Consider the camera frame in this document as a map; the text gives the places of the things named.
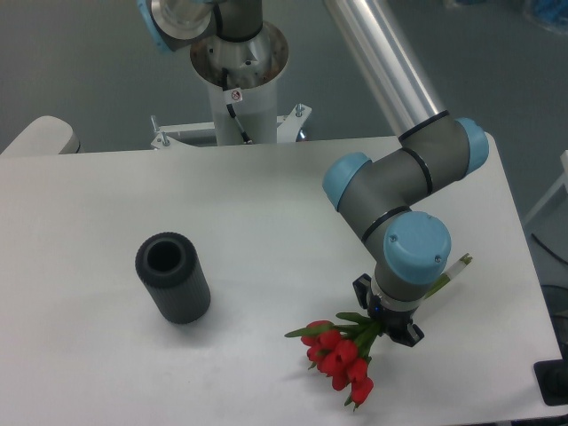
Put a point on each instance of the white furniture frame right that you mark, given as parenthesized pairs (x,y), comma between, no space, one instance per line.
(553,197)

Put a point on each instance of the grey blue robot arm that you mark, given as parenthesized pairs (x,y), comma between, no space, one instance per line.
(375,198)

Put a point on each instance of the dark grey ribbed vase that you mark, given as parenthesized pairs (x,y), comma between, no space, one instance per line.
(169,267)

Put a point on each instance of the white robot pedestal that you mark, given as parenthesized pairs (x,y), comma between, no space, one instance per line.
(241,81)

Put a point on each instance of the red tulip bouquet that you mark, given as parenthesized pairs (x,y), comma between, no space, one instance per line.
(342,352)

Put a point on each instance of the blue object top right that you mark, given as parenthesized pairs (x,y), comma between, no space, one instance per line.
(548,14)

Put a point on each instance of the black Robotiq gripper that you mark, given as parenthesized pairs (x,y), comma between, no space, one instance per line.
(397,316)

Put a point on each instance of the white chair seat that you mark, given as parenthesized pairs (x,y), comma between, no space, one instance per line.
(46,135)

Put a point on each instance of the black box at table edge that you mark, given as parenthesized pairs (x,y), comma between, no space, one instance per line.
(551,376)

